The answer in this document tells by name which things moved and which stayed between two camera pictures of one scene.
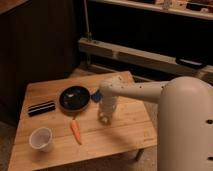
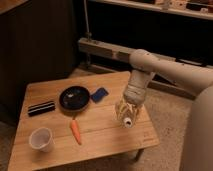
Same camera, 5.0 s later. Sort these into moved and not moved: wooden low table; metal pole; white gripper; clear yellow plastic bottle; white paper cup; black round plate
Moved: white gripper; clear yellow plastic bottle
Not moved: black round plate; wooden low table; white paper cup; metal pole
